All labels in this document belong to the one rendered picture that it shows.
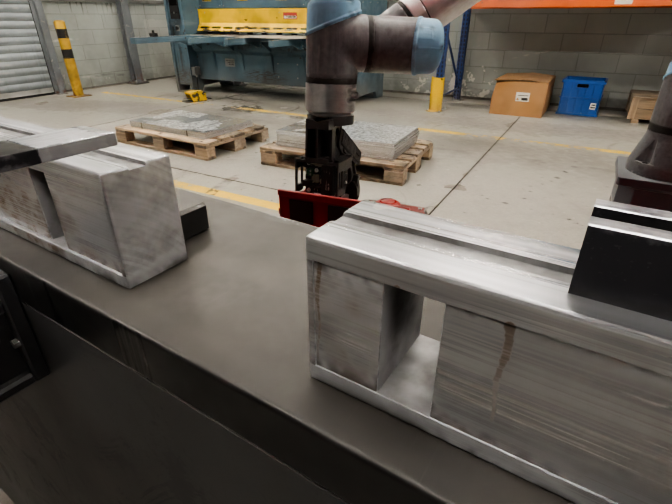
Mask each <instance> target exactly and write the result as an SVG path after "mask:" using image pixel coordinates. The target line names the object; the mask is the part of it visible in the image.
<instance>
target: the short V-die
mask: <svg viewBox="0 0 672 504"><path fill-rule="evenodd" d="M568 293H570V294H574V295H577V296H581V297H584V298H588V299H592V300H595V301H599V302H603V303H606V304H610V305H613V306H617V307H621V308H624V309H628V310H632V311H635V312H639V313H642V314H646V315H650V316H653V317H657V318H661V319H664V320H668V321H671V322H672V212H669V211H663V210H657V209H652V208H646V207H641V206H635V205H629V204H624V203H618V202H612V201H607V200H601V199H596V202H595V205H594V208H593V212H592V215H591V217H590V220H589V223H588V227H587V230H586V233H585V237H584V240H583V243H582V247H581V250H580V253H579V257H578V260H577V263H576V267H575V270H574V274H573V277H572V280H571V284H570V287H569V290H568Z"/></svg>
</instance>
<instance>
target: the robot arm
mask: <svg viewBox="0 0 672 504"><path fill-rule="evenodd" d="M479 1H481V0H399V1H398V2H397V3H395V4H394V5H393V6H391V7H390V8H389V9H387V10H386V11H385V12H383V13H382V14H381V15H377V16H374V15H367V14H362V10H361V3H360V1H359V0H310V1H309V2H308V5H307V21H306V32H305V36H306V97H305V109H306V110H307V111H308V112H309V113H307V118H306V129H305V155H303V156H300V157H298V158H295V191H300V190H302V189H303V186H305V190H306V192H309V193H313V194H320V195H327V196H336V197H343V198H350V199H355V200H358V198H359V194H360V183H359V179H360V174H356V167H355V166H359V165H360V159H361V153H362V152H361V151H360V150H359V148H358V147H357V146H356V144H355V143H354V142H353V140H352V139H351V138H350V136H349V135H348V134H347V133H346V131H345V130H344V129H343V128H342V126H347V125H352V124H354V114H351V113H353V112H354V111H355V104H356V99H358V98H359V93H358V92H356V84H357V74H358V72H363V73H391V74H412V75H413V76H415V75H416V74H431V73H433V72H435V71H436V69H437V68H438V66H439V64H440V62H441V59H442V55H443V49H444V28H443V27H444V26H445V25H447V24H448V23H450V22H451V21H453V20H454V19H455V18H457V17H458V16H460V15H461V14H462V13H464V12H465V11H467V10H468V9H469V8H471V7H472V6H474V5H475V4H476V3H478V2H479ZM299 167H301V182H300V183H298V168H299ZM303 167H306V178H305V179H303ZM625 168H626V169H627V170H628V171H630V172H632V173H634V174H636V175H639V176H642V177H646V178H650V179H654V180H659V181H664V182H671V183H672V61H671V62H670V64H669V66H668V69H667V72H666V74H665V75H664V76H663V83H662V86H661V89H660V92H659V95H658V98H657V101H656V104H655V107H654V110H653V113H652V116H651V119H650V122H649V125H648V128H647V131H646V133H645V134H644V136H643V137H642V138H641V140H640V141H639V143H638V144H637V145H636V147H635V148H634V149H633V151H632V152H631V154H630V155H629V157H628V159H627V162H626V165H625Z"/></svg>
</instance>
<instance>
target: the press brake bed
mask: <svg viewBox="0 0 672 504"><path fill-rule="evenodd" d="M21 303H22V305H23V308H24V310H25V312H26V315H27V317H28V320H29V322H30V325H31V327H32V329H33V332H34V334H35V337H36V339H37V342H38V344H39V346H40V349H41V351H42V354H43V356H44V359H45V361H46V363H47V366H48V368H49V371H50V374H49V375H48V376H46V377H45V378H43V379H41V380H39V381H35V383H33V384H32V385H30V386H28V387H26V388H25V389H23V390H21V391H20V392H18V393H16V394H15V395H13V396H11V397H10V398H8V399H6V400H4V401H3V402H1V403H0V488H1V489H2V490H3V491H4V492H5V494H6V495H7V496H8V497H9V498H10V499H11V500H12V501H13V502H14V503H15V504H350V503H349V502H347V501H345V500H344V499H342V498H340V497H339V496H337V495H336V494H334V493H332V492H331V491H329V490H327V489H326V488H324V487H323V486H321V485H319V484H318V483H316V482H315V481H313V480H311V479H310V478H308V477H306V476H305V475H303V474H302V473H300V472H298V471H297V470H295V469H294V468H292V467H290V466H289V465H287V464H285V463H284V462H282V461H281V460H279V459H277V458H276V457H274V456H272V455H271V454H269V453H268V452H266V451H264V450H263V449H261V448H260V447H258V446H256V445H255V444H253V443H251V442H250V441H248V440H247V439H245V438H243V437H242V436H240V435H238V434H237V433H235V432H234V431H232V430H230V429H229V428H227V427H226V426H224V425H222V424H221V423H219V422H217V421H216V420H214V419H213V418H211V417H209V416H208V415H206V414H205V413H203V412H201V411H200V410H198V409H196V408H195V407H193V406H192V405H190V404H188V403H187V402H185V401H183V400H182V399H180V398H179V397H177V396H175V395H174V394H172V393H171V392H169V391H167V390H166V389H164V388H162V387H161V386H159V385H158V384H156V383H154V382H153V381H151V380H149V379H148V378H146V377H145V376H143V375H141V374H140V373H138V372H137V371H135V370H133V369H132V368H130V367H128V366H127V365H125V364H124V363H122V362H120V361H119V360H117V359H116V358H114V357H112V356H111V355H109V354H107V353H106V352H104V351H103V350H101V349H99V348H98V347H96V346H94V345H93V344H91V343H90V342H88V341H86V340H85V339H83V338H82V337H80V336H78V335H77V334H75V333H73V332H72V331H70V330H69V329H67V328H65V327H64V326H62V325H60V324H59V323H57V322H56V321H54V320H52V319H51V318H49V317H48V316H46V315H44V314H43V313H41V312H39V311H38V310H36V309H35V308H33V307H31V306H30V305H28V304H27V303H25V302H23V301H22V300H21Z"/></svg>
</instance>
